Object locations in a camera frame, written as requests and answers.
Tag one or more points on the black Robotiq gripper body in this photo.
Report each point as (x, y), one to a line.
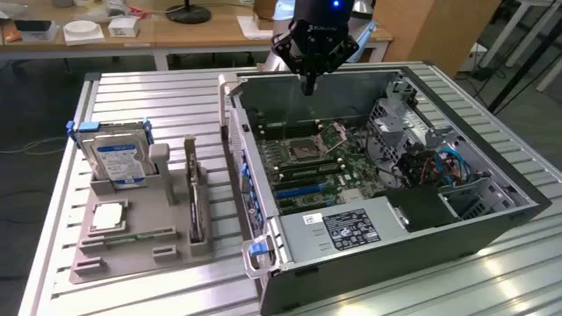
(322, 39)

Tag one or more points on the Nvidia graphics card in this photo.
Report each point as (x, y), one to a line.
(192, 184)

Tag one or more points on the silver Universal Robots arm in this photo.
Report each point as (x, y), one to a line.
(283, 13)

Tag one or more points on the white paper booklet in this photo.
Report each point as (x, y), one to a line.
(256, 28)

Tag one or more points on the wooden desk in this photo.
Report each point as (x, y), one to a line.
(192, 36)

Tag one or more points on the wooden cabinet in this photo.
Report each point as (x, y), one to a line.
(439, 33)

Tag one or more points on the black round lamp base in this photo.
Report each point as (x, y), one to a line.
(188, 14)

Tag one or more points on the metal socket cover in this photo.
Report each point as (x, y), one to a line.
(334, 136)

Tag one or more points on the metal disk bay cage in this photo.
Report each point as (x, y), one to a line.
(390, 131)

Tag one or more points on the CPU socket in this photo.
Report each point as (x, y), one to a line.
(303, 149)

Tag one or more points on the small white cardboard box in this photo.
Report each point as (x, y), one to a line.
(123, 28)

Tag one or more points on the installed RAM stick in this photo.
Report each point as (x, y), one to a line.
(310, 171)

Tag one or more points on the blue expansion slot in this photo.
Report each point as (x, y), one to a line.
(303, 191)

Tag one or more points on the white round part on box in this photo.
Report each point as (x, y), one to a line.
(83, 31)

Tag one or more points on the hard disk with blue caddy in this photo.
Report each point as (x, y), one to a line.
(120, 158)

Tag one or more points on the white box with black top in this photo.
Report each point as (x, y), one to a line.
(37, 29)

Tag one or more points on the grey power supply unit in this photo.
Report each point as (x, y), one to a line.
(303, 237)

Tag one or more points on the grey printed parts rack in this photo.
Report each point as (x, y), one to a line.
(149, 210)

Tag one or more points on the orange box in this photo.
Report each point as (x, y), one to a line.
(12, 35)

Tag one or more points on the blue case latch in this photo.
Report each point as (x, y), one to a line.
(256, 248)

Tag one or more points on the silver CPU chip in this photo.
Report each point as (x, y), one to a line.
(107, 217)

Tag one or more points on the black open PC case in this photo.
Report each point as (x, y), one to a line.
(395, 263)

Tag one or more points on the green RAM stick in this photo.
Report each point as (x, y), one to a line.
(131, 237)

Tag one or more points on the white table frame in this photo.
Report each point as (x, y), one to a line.
(504, 29)

